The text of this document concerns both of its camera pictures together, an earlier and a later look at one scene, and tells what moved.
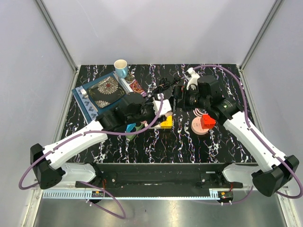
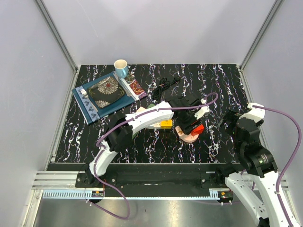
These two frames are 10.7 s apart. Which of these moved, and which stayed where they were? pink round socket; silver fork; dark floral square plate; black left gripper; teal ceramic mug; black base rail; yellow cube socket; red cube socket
Moved: red cube socket; black left gripper; pink round socket
Stayed: teal ceramic mug; black base rail; yellow cube socket; dark floral square plate; silver fork
